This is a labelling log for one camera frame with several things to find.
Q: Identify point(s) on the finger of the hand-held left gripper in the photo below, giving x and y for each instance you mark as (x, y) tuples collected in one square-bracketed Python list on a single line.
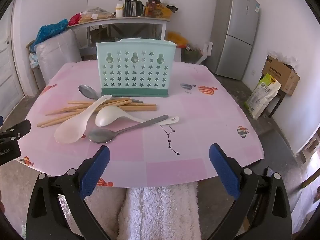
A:
[(21, 127)]

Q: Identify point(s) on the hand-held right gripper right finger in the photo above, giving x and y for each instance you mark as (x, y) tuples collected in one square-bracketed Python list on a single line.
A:
[(225, 172)]

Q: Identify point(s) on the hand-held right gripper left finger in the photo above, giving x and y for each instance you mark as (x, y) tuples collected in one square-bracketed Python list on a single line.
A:
[(95, 172)]

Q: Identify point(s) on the metal spoon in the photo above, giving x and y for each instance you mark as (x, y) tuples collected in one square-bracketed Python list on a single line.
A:
[(87, 91), (101, 135)]

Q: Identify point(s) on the white plastic ladle spoon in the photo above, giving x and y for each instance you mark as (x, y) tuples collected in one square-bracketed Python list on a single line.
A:
[(107, 116)]

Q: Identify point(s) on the pile of wooden chopsticks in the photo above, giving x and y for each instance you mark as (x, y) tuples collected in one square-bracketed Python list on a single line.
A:
[(140, 108)]

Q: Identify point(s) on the mint green utensil holder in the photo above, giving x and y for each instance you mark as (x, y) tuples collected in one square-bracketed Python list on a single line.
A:
[(135, 80)]

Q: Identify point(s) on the white door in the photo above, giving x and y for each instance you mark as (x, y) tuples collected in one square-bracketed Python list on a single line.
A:
[(8, 67)]

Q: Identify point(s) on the patterned teal cloth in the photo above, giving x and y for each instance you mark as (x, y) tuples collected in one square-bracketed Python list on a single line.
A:
[(33, 60)]

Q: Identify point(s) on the white fluffy cloth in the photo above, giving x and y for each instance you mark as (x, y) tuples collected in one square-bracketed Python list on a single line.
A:
[(160, 212)]

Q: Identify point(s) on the bedding in clear bag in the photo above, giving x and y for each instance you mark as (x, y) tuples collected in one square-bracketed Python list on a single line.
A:
[(58, 55)]

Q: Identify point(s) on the green and white rice bag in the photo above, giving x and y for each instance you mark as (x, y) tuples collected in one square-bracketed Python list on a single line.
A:
[(262, 97)]

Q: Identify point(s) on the dark wooden stool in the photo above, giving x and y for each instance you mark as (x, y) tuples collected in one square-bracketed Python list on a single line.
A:
[(278, 100)]

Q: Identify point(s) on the blue plastic bag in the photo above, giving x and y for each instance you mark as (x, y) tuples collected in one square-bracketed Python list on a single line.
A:
[(50, 31)]

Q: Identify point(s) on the large cardboard box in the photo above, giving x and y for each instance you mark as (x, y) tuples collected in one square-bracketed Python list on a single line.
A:
[(280, 73)]

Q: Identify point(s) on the red plastic bag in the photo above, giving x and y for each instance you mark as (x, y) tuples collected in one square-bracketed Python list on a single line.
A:
[(74, 19)]

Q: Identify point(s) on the dark green bag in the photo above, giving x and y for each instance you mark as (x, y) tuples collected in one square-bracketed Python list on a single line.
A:
[(192, 55)]

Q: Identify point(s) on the white plastic stool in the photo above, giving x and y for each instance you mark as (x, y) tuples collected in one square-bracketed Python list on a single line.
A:
[(206, 51)]

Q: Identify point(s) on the white box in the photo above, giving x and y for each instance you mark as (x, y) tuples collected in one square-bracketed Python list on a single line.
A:
[(178, 53)]

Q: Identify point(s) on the silver refrigerator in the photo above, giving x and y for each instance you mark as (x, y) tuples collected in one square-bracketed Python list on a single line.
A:
[(235, 37)]

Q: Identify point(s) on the clear bag of snacks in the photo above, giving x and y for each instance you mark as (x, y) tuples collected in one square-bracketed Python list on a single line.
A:
[(96, 14)]

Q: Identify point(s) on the yellow plastic bag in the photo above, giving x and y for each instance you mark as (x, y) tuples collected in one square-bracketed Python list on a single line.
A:
[(177, 39)]

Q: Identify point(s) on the white desk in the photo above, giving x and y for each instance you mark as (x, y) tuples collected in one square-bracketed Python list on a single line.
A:
[(125, 20)]

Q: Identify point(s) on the white bottle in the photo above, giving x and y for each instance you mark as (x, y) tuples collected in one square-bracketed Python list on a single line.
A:
[(119, 8)]

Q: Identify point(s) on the black thermos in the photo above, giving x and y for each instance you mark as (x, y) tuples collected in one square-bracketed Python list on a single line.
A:
[(127, 7)]

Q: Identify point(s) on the black kettle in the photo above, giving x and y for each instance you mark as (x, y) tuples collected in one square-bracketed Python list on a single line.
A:
[(137, 8)]

